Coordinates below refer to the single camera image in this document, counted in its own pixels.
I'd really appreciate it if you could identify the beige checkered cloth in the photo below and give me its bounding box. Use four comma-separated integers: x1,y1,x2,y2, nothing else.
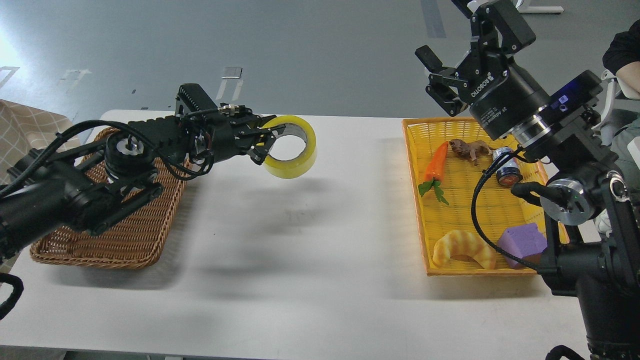
0,99,73,185

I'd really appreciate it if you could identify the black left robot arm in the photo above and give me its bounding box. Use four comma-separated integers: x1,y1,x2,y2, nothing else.
0,83,291,261

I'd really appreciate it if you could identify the purple foam block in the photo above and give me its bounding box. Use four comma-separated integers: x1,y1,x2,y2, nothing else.
497,223,547,266

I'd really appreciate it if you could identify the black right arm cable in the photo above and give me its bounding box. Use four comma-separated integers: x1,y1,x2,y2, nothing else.
470,147,546,273

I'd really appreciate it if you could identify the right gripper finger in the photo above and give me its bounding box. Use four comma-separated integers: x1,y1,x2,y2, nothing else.
452,0,537,63
414,45,469,117

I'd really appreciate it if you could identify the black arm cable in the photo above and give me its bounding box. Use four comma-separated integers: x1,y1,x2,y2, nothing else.
0,107,236,321
470,147,546,273

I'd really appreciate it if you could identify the yellow plastic basket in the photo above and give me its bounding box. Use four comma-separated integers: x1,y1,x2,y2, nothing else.
402,117,546,277

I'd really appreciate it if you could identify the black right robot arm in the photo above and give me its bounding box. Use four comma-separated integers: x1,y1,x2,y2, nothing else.
415,0,640,360

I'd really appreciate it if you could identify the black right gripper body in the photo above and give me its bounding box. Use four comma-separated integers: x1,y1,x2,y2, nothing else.
457,51,550,140

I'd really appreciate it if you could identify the brown wicker basket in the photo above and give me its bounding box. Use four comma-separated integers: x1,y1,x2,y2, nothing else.
29,159,186,270

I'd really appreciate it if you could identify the small blue white can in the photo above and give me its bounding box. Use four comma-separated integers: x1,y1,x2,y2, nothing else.
493,146,524,188

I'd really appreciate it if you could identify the brown toy animal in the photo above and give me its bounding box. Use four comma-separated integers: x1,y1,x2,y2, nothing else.
448,138,496,166

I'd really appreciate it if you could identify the toy croissant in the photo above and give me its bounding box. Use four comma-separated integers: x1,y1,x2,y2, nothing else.
432,229,498,270

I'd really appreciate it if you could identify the seated person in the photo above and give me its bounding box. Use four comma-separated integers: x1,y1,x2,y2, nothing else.
602,19,640,191

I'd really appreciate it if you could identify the yellow packing tape roll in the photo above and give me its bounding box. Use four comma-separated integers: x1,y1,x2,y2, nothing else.
262,115,318,179

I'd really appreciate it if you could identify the orange toy carrot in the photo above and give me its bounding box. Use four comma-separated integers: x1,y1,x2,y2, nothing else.
417,141,450,205

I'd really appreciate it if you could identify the white monitor stand base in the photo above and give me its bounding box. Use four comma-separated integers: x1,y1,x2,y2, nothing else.
515,0,565,15

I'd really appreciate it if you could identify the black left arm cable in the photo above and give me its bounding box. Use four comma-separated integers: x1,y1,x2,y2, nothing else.
0,107,236,321

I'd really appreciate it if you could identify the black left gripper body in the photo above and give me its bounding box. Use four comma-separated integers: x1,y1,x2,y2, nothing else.
201,112,261,163

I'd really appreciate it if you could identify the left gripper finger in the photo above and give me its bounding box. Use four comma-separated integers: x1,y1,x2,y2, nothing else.
245,115,286,138
247,135,277,166

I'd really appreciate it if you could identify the white office chair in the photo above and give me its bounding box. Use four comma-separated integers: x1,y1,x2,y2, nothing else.
592,70,640,146

